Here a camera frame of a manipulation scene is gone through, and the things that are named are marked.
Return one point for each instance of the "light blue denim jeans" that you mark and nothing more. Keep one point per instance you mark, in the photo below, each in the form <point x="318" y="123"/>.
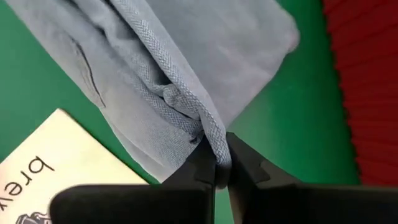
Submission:
<point x="186" y="56"/>

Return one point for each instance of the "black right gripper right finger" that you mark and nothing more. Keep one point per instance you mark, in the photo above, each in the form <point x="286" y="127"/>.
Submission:
<point x="295" y="205"/>

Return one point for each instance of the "red plastic laundry bin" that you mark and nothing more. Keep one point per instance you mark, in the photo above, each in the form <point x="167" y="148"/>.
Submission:
<point x="367" y="77"/>

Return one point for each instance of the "white printed tote bag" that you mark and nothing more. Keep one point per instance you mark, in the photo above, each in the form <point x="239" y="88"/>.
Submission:
<point x="62" y="161"/>

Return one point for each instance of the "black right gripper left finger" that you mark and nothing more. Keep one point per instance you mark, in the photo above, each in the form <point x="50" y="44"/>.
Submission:
<point x="149" y="205"/>

